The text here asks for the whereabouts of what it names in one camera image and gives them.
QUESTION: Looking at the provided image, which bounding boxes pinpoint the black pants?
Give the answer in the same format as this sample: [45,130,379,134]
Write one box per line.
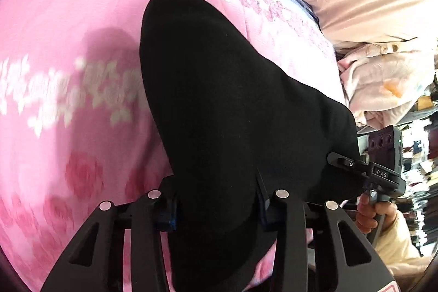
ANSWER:
[140,0,361,291]

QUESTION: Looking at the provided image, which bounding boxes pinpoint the cream right sleeve forearm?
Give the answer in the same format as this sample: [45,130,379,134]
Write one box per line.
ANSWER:
[375,211,432,291]

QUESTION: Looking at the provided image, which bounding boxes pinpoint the person right hand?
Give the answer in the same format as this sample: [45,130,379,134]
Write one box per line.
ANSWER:
[356,193,397,234]

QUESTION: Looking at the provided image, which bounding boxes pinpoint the grey pink fleece blanket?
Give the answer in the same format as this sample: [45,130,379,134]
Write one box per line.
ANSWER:
[338,39,437,130]

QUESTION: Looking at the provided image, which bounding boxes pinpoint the pink floral bed sheet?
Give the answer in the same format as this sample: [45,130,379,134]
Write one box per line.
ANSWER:
[1,0,344,291]

